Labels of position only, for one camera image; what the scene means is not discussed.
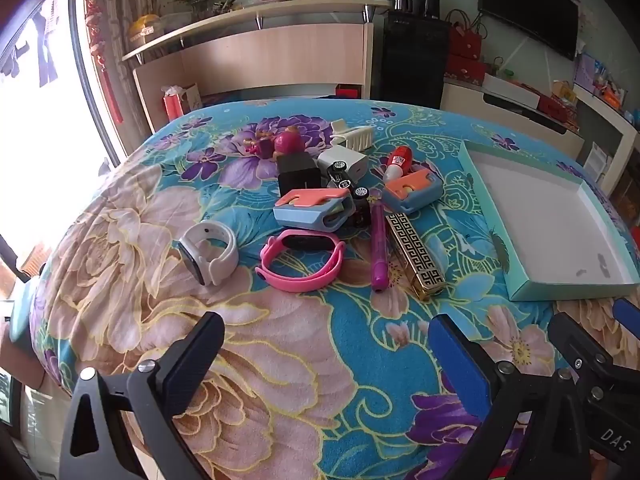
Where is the white television stand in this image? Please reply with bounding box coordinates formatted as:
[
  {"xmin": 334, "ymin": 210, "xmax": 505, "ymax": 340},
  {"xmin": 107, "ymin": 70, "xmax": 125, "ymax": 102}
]
[{"xmin": 440, "ymin": 80, "xmax": 586, "ymax": 161}]

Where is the pink toy dog figure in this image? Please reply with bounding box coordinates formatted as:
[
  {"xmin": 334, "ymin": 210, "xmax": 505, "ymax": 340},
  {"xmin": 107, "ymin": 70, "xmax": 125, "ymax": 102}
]
[{"xmin": 242, "ymin": 127, "xmax": 306, "ymax": 163}]

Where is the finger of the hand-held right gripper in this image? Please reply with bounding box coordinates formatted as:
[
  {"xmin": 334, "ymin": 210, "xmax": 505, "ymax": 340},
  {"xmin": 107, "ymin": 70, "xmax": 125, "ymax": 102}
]
[
  {"xmin": 546, "ymin": 312, "xmax": 623, "ymax": 398},
  {"xmin": 612, "ymin": 299, "xmax": 640, "ymax": 338}
]

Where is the red hanging ornament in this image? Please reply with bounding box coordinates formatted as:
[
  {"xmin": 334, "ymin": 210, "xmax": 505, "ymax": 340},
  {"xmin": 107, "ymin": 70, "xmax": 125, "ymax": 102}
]
[{"xmin": 82, "ymin": 0, "xmax": 124, "ymax": 124}]

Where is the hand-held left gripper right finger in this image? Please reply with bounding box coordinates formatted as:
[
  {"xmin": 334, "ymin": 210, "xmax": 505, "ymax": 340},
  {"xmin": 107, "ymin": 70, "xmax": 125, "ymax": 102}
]
[{"xmin": 428, "ymin": 314, "xmax": 590, "ymax": 480}]

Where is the patterned curtain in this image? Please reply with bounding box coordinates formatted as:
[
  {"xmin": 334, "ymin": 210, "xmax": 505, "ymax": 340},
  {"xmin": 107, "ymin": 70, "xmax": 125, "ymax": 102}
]
[{"xmin": 92, "ymin": 0, "xmax": 173, "ymax": 156}]

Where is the white plastic clip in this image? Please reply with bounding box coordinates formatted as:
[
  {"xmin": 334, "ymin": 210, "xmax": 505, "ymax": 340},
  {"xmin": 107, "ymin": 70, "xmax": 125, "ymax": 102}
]
[{"xmin": 330, "ymin": 118, "xmax": 376, "ymax": 152}]

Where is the black cabinet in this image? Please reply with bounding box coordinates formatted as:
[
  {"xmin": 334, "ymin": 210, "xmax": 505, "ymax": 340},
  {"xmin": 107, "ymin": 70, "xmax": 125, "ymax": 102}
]
[{"xmin": 372, "ymin": 12, "xmax": 451, "ymax": 108}]

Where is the black charger plug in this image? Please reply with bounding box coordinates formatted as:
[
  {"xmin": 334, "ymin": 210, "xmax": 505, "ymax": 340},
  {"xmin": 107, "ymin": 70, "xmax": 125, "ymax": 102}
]
[{"xmin": 276, "ymin": 151, "xmax": 323, "ymax": 196}]

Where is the purple pen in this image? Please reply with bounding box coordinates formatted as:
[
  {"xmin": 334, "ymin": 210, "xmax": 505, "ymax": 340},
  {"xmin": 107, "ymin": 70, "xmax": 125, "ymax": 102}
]
[{"xmin": 369, "ymin": 199, "xmax": 388, "ymax": 293}]

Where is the red gift bag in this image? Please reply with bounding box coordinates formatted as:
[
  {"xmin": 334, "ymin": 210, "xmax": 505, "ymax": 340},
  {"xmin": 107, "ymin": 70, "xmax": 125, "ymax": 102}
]
[
  {"xmin": 448, "ymin": 10, "xmax": 485, "ymax": 58},
  {"xmin": 445, "ymin": 55, "xmax": 487, "ymax": 86}
]

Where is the blue case with orange lid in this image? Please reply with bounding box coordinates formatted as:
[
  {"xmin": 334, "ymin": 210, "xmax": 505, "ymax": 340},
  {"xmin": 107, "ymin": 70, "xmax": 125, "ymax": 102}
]
[
  {"xmin": 381, "ymin": 170, "xmax": 444, "ymax": 216},
  {"xmin": 273, "ymin": 189, "xmax": 357, "ymax": 233}
]

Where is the teal cardboard box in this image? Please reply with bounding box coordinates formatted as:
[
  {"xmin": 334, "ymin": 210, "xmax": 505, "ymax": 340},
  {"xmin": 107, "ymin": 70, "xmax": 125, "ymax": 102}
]
[{"xmin": 457, "ymin": 140, "xmax": 640, "ymax": 302}]

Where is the white side shelf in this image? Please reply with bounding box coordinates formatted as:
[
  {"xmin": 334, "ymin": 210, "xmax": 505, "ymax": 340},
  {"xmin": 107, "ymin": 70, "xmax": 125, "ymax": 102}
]
[{"xmin": 572, "ymin": 82, "xmax": 640, "ymax": 196}]

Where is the white smartwatch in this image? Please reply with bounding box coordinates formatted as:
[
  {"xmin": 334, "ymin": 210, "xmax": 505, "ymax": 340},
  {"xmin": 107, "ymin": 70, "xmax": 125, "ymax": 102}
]
[{"xmin": 172, "ymin": 220, "xmax": 240, "ymax": 287}]

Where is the yellow object on counter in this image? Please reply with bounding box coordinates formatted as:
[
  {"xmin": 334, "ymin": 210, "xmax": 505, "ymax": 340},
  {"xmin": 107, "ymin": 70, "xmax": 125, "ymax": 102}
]
[{"xmin": 129, "ymin": 14, "xmax": 161, "ymax": 41}]

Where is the red paper bag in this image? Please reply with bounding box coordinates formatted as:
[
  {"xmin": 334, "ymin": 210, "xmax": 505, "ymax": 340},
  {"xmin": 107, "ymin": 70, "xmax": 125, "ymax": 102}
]
[{"xmin": 161, "ymin": 85, "xmax": 187, "ymax": 122}]

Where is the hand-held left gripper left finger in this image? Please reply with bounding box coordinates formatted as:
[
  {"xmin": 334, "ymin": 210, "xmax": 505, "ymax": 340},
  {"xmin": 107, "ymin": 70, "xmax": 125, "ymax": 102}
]
[{"xmin": 59, "ymin": 311, "xmax": 226, "ymax": 480}]

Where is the wooden bar counter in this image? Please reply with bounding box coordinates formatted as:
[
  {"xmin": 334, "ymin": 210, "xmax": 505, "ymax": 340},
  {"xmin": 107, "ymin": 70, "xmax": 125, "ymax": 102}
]
[{"xmin": 122, "ymin": 0, "xmax": 391, "ymax": 133}]

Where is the red flat box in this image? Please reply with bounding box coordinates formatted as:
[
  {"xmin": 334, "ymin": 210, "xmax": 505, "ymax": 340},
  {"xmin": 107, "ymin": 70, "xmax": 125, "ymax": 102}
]
[{"xmin": 537, "ymin": 94, "xmax": 571, "ymax": 123}]

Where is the wall television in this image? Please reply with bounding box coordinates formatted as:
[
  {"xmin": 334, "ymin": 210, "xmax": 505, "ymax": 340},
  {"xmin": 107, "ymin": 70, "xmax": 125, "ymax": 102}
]
[{"xmin": 477, "ymin": 0, "xmax": 579, "ymax": 61}]

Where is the black toy car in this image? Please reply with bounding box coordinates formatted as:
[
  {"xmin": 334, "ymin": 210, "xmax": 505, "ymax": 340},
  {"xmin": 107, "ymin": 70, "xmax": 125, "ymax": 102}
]
[{"xmin": 327, "ymin": 160, "xmax": 375, "ymax": 228}]

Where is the white charger plug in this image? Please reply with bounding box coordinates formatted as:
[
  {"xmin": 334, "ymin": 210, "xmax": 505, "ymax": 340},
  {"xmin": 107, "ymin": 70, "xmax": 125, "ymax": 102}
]
[{"xmin": 317, "ymin": 146, "xmax": 371, "ymax": 181}]

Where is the red glue bottle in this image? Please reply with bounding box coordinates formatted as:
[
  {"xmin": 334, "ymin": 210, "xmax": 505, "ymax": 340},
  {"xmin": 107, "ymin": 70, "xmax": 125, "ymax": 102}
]
[{"xmin": 382, "ymin": 146, "xmax": 413, "ymax": 183}]

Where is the pink fitness band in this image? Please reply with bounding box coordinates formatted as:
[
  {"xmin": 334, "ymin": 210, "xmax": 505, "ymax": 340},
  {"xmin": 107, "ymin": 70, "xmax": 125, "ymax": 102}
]
[{"xmin": 255, "ymin": 229, "xmax": 347, "ymax": 292}]

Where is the floral printed blanket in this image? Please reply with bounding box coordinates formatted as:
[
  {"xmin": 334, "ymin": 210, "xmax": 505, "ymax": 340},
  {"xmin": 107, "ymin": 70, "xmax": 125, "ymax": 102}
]
[{"xmin": 30, "ymin": 97, "xmax": 640, "ymax": 480}]

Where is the gold patterned black box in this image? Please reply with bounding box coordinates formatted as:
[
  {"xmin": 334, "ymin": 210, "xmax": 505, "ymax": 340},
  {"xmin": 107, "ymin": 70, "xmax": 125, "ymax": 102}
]
[{"xmin": 385, "ymin": 212, "xmax": 447, "ymax": 302}]

